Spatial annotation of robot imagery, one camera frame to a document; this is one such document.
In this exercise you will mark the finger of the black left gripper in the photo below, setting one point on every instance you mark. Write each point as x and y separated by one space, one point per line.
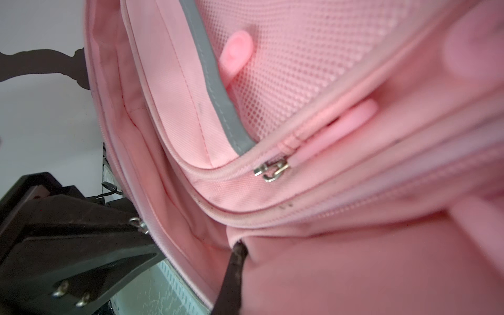
37 204

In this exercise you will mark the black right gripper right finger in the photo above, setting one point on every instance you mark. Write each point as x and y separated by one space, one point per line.
229 300

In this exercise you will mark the pink backpack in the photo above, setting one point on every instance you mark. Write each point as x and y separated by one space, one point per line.
354 147

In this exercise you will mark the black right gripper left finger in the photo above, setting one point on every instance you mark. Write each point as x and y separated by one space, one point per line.
73 274

